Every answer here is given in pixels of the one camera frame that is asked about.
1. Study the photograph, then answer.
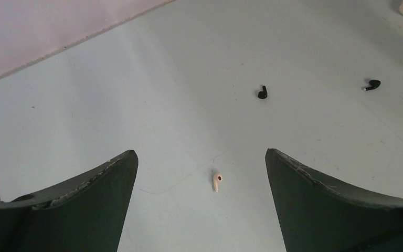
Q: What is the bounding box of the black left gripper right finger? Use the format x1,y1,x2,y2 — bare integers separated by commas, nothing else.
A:
265,149,403,251

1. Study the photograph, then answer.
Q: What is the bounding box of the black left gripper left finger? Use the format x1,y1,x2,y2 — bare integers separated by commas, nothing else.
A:
0,150,139,251

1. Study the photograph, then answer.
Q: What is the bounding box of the white earbud left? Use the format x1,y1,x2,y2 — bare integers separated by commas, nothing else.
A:
212,172,223,192

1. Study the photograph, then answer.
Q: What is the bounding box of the black earbud far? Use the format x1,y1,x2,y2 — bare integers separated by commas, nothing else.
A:
257,86,268,99

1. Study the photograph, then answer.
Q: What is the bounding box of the black earbud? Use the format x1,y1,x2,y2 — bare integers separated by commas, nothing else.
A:
362,79,381,92
257,86,268,99

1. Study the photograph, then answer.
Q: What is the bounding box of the black earbud near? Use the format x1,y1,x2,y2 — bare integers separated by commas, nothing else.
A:
362,79,381,92

